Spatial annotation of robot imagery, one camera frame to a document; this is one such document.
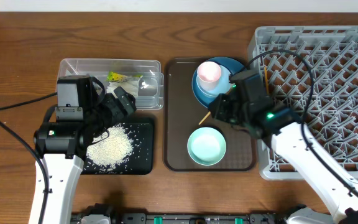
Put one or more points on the wooden chopstick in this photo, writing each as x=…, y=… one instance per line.
x=266, y=80

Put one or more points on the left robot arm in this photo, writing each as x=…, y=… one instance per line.
x=61, y=148

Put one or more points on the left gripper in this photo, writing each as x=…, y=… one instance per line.
x=116, y=116

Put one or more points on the pink cup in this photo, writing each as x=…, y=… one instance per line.
x=208, y=74

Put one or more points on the clear plastic waste bin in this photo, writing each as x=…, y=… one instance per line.
x=150, y=95

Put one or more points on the grey dishwasher rack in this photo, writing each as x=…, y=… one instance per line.
x=314, y=71

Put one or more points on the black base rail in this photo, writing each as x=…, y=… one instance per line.
x=100, y=213

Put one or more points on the yellow green snack wrapper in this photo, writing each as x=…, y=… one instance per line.
x=120, y=78

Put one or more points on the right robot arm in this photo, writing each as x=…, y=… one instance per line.
x=282, y=130

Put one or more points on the wooden chopstick diagonal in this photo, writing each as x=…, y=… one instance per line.
x=204, y=118

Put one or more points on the mint green bowl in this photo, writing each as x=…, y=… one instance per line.
x=206, y=146

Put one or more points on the dark blue plate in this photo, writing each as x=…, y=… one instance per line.
x=231, y=64

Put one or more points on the white tissue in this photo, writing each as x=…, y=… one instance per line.
x=130, y=85

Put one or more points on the light blue bowl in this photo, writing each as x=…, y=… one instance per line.
x=223, y=85

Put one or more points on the pile of white rice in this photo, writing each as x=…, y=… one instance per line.
x=110, y=147

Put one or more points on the black plastic tray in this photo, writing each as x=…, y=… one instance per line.
x=143, y=155

